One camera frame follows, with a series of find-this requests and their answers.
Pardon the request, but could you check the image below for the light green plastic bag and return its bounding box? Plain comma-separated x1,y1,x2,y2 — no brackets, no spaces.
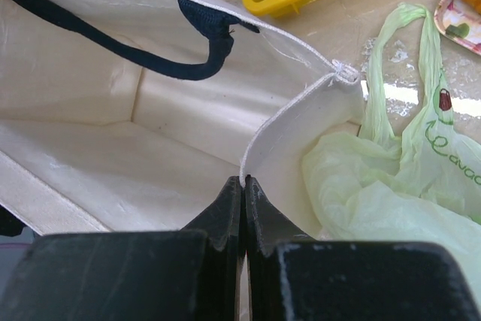
302,4,480,289

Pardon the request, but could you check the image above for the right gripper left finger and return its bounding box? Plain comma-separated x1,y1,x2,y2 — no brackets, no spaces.
1,177,245,320

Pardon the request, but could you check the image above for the floral bread tray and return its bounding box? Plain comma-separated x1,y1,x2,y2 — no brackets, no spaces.
434,0,480,55

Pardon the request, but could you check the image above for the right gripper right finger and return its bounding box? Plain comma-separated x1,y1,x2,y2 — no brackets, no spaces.
244,177,480,320

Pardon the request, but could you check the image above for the cream canvas tote bag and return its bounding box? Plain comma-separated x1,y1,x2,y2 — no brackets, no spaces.
1,0,363,236

